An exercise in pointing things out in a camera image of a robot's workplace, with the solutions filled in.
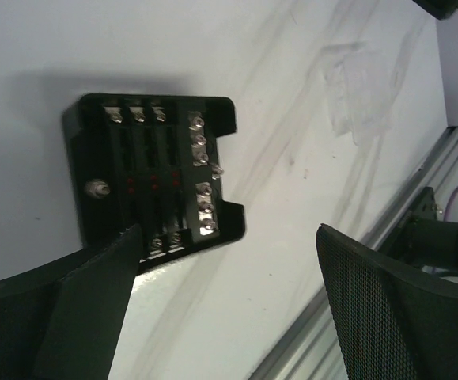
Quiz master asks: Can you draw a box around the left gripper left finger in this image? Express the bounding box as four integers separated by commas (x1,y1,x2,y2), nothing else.
0,226,143,379

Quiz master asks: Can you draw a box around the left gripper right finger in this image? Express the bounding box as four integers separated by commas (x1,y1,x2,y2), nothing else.
316,224,458,379

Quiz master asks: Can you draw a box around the clear plastic fuse box cover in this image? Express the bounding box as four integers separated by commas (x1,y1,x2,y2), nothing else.
320,42,406,146

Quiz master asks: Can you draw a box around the aluminium mounting rail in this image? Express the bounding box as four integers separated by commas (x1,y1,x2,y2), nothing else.
253,127,458,379

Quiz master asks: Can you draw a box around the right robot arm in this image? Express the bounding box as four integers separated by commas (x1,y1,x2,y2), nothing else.
379,126,458,283

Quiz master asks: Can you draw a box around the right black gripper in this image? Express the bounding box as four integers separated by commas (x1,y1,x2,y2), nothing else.
414,0,458,21

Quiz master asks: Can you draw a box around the black fuse box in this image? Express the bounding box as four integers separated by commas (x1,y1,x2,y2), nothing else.
62,93,246,272

